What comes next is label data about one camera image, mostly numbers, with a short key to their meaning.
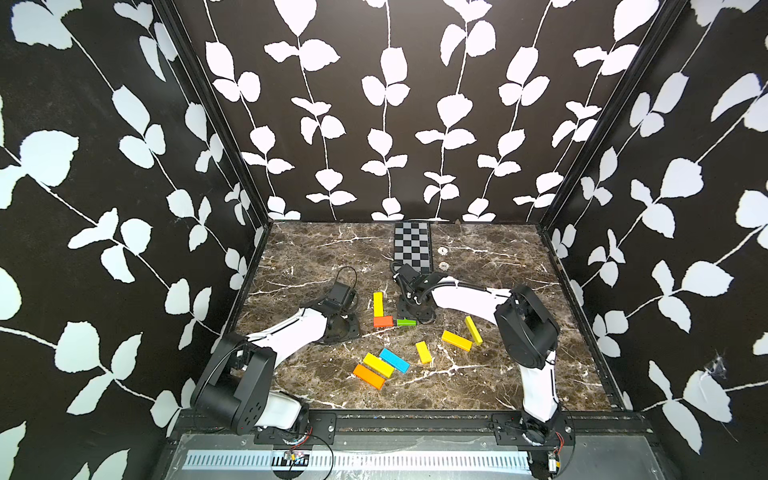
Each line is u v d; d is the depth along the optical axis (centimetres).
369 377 82
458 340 90
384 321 94
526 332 51
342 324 76
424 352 87
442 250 112
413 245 111
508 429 73
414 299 69
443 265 107
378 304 96
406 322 89
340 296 72
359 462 70
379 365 84
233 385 43
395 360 85
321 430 73
